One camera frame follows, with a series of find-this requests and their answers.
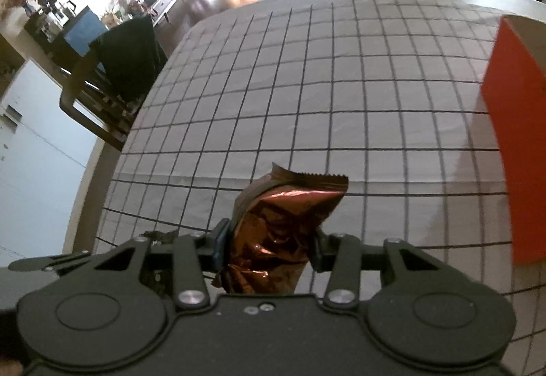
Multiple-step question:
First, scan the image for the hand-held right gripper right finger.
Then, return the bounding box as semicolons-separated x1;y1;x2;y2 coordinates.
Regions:
309;230;436;310

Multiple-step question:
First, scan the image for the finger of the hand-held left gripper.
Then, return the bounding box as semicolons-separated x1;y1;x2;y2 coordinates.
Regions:
8;250;92;273

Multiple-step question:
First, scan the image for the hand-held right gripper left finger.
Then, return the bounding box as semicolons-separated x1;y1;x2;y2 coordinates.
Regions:
91;218;231;310

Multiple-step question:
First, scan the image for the brown foil snack packet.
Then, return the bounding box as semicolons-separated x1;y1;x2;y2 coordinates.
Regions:
212;162;349;295

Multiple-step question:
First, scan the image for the orange cardboard box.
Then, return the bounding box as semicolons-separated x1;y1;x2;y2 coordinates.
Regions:
480;15;546;266

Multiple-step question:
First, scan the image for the white refrigerator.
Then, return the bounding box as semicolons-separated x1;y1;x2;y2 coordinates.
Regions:
0;60;101;253

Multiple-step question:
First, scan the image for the dark wooden chair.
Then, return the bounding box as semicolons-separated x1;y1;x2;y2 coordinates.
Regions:
59;15;169;150

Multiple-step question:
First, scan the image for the black garment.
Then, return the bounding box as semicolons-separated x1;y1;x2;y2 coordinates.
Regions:
89;14;169;103

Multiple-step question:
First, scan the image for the blue front cabinet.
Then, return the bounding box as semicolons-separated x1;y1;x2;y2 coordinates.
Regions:
26;5;109;69

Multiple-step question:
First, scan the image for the black coffee maker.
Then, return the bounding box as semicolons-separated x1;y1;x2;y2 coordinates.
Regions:
40;0;77;39

